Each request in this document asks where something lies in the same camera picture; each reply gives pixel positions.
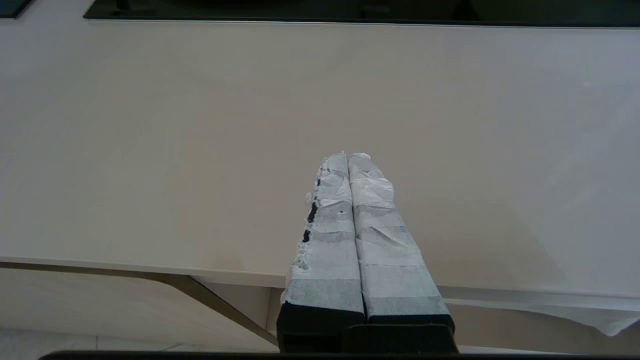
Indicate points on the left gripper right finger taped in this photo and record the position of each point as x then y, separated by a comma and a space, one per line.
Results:
390, 270

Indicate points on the black glass cooktop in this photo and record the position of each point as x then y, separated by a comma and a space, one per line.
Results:
12, 6
350, 11

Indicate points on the metal counter support brace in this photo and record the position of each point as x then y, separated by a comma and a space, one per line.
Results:
210, 300

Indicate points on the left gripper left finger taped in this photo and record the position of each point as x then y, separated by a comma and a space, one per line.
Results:
327, 260

